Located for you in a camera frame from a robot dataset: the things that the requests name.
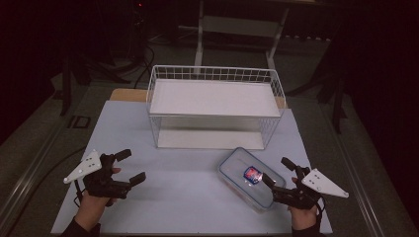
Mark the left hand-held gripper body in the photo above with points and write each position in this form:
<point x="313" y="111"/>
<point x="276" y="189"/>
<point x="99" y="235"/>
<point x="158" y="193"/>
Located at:
<point x="99" y="186"/>

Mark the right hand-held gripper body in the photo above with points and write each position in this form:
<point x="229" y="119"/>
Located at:
<point x="326" y="185"/>

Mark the clear plastic container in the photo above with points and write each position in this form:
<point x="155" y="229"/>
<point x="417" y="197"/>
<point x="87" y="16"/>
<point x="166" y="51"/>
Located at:
<point x="238" y="171"/>

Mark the person's left hand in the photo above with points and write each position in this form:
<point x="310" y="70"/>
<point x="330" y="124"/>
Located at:
<point x="90" y="210"/>

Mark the person's right hand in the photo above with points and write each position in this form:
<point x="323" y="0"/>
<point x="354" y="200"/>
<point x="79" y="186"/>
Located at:
<point x="304" y="219"/>

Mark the pale table mat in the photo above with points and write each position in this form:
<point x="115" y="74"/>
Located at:
<point x="178" y="187"/>

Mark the black floor socket box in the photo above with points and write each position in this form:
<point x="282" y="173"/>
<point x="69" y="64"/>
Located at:
<point x="79" y="121"/>

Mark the black metal stand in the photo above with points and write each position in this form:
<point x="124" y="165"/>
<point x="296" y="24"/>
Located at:
<point x="70" y="85"/>
<point x="336" y="102"/>

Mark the white metal stand frame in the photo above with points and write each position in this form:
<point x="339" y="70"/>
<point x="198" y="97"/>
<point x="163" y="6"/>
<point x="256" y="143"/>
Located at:
<point x="242" y="26"/>

